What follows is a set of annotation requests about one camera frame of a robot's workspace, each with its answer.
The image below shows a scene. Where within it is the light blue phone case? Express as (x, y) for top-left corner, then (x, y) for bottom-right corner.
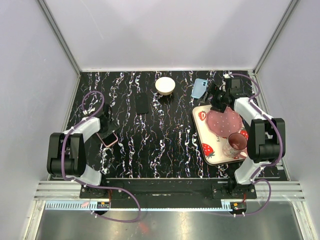
(191, 78), (208, 99)

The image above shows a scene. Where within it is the control board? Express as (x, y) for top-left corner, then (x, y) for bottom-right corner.
(231, 201), (247, 212)
(96, 201), (110, 210)

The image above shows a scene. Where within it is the black smartphone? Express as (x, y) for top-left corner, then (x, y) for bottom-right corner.
(135, 92), (149, 115)

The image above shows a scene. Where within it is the left control board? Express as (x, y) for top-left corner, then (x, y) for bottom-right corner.
(96, 201), (110, 210)

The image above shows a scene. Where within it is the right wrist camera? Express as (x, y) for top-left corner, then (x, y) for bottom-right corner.
(225, 77), (242, 95)

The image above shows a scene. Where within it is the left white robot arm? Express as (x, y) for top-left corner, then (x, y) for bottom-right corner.
(46, 103), (119, 198)

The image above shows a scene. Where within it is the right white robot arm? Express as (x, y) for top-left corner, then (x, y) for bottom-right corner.
(204, 79), (286, 199)

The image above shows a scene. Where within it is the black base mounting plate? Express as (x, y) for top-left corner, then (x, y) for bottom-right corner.
(79, 177), (258, 201)

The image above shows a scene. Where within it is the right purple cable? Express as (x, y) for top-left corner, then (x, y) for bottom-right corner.
(224, 72), (285, 218)

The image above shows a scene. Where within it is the pink glass mug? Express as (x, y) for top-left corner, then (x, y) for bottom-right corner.
(222, 132), (247, 159)

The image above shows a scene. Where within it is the strawberry pattern tray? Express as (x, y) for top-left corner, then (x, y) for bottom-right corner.
(192, 105), (248, 166)

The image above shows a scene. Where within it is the cream ceramic bowl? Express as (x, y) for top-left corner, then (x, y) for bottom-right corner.
(155, 77), (176, 96)

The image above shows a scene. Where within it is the pink dotted plate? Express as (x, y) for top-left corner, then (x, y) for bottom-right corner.
(205, 107), (243, 138)

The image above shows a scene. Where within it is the pink cased phone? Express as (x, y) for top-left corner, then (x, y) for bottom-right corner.
(96, 132), (119, 148)

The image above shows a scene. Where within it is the right control board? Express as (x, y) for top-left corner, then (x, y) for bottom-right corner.
(231, 201), (247, 212)

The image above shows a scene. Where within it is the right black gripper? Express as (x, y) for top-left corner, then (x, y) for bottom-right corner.
(197, 83), (229, 114)

